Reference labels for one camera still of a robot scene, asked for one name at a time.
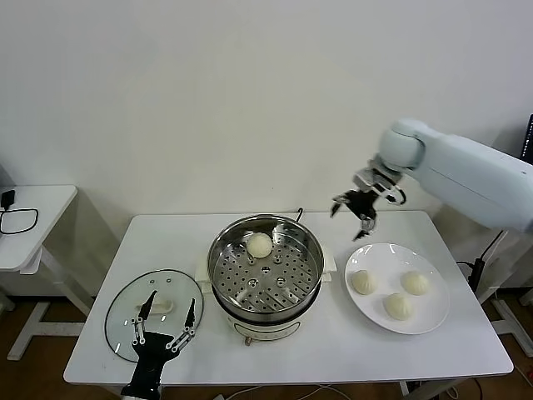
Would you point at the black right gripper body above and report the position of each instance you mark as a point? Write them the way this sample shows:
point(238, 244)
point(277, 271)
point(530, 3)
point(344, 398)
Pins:
point(362, 202)

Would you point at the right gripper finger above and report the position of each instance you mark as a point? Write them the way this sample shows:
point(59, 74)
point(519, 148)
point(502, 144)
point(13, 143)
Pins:
point(338, 201)
point(368, 223)

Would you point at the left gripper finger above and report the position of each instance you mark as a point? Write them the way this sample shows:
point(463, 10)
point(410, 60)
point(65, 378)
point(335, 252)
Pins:
point(190, 316)
point(146, 309)

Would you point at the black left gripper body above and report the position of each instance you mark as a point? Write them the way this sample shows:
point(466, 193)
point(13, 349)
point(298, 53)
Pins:
point(154, 350)

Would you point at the white steamed baozi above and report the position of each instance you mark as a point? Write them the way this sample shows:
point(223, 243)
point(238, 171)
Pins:
point(414, 282)
point(260, 245)
point(364, 282)
point(399, 306)

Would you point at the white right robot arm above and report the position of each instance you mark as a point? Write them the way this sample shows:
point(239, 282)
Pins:
point(458, 166)

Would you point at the stainless steel steamer basket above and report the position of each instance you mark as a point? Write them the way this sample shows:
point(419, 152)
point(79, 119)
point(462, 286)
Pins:
point(266, 283)

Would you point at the white electric cooking pot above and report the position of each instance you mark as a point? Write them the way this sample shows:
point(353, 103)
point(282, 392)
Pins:
point(266, 329)

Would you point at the white round plate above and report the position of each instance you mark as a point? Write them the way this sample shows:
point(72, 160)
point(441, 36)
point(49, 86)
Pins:
point(429, 316)

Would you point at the black power strip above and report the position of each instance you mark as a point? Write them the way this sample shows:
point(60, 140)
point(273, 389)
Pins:
point(476, 271)

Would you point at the white desk with laptop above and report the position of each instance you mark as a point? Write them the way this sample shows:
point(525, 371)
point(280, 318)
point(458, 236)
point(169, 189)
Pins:
point(495, 283)

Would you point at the white side table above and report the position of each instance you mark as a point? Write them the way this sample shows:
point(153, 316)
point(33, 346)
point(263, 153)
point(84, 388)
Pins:
point(37, 216)

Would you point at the black power adapter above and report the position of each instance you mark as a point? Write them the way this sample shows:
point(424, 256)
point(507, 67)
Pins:
point(8, 199)

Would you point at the dark open laptop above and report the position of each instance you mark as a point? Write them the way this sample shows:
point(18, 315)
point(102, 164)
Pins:
point(529, 137)

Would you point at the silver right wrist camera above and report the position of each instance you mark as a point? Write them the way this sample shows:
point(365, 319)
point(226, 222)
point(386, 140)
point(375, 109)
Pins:
point(375, 177)

